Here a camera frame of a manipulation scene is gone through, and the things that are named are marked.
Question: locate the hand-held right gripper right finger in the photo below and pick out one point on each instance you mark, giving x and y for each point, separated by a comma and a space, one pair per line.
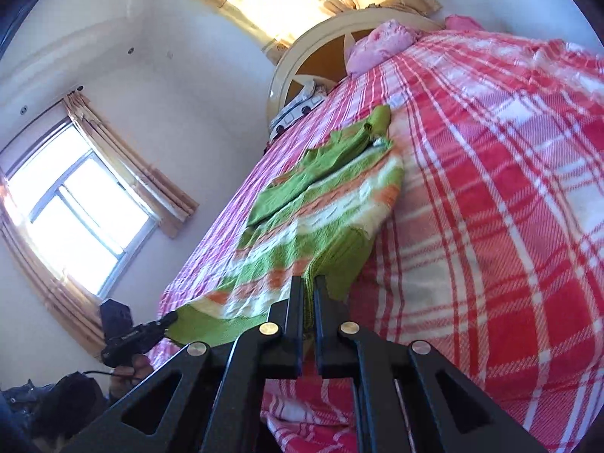
329, 314

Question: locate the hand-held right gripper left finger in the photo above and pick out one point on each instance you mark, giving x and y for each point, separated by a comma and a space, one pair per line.
289, 314

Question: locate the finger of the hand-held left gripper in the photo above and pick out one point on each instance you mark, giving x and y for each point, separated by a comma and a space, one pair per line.
165, 323

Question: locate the green orange striped sweater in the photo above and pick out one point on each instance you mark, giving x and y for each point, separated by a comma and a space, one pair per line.
321, 207

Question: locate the person's left hand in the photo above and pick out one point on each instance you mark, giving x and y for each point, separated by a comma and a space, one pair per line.
139, 367

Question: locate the yellow floral side curtain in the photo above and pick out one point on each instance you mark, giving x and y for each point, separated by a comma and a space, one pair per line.
137, 170
56, 288

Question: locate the dark cloth pile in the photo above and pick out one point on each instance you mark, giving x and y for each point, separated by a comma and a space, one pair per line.
66, 406

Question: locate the sliding glass window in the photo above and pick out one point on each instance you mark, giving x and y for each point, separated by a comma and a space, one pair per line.
85, 207

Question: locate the bed with red plaid sheet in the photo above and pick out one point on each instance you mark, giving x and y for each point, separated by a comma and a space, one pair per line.
495, 198

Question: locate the pink pillow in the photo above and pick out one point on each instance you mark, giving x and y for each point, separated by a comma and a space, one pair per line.
377, 47

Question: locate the cream wooden headboard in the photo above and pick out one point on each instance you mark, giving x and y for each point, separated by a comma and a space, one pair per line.
321, 33

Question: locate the pink cloth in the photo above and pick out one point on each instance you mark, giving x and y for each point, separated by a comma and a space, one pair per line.
462, 22

